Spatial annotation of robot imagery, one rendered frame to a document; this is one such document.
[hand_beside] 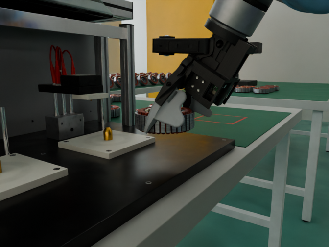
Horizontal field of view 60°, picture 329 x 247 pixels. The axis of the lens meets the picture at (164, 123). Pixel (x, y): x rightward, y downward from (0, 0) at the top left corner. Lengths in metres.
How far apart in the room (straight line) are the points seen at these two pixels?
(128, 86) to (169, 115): 0.37
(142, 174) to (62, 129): 0.30
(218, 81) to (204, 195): 0.18
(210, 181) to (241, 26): 0.25
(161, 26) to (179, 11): 0.36
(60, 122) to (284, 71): 5.13
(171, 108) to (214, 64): 0.10
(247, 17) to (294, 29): 5.20
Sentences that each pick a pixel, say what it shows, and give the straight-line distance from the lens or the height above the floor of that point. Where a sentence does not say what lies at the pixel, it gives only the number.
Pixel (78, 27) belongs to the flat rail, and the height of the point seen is 1.03.
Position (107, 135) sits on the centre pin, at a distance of 0.63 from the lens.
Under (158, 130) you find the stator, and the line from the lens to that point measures 0.48.
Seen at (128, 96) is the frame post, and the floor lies 0.86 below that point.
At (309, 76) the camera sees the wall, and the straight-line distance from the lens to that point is 5.56.
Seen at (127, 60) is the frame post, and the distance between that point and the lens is 0.81.
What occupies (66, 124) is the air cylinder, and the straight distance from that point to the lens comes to 0.72.
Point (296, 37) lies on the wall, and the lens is 5.61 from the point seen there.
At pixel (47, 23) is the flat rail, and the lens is 0.66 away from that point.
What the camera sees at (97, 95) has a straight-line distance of 0.64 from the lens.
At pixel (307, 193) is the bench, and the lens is 1.96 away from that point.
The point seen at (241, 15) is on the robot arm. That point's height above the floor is 1.01.
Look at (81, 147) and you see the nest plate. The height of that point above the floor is 0.78.
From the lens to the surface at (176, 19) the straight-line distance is 4.33.
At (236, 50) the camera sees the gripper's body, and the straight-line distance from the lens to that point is 0.45.
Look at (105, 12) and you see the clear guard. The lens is 0.41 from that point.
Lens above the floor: 0.94
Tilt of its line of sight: 11 degrees down
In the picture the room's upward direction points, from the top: straight up
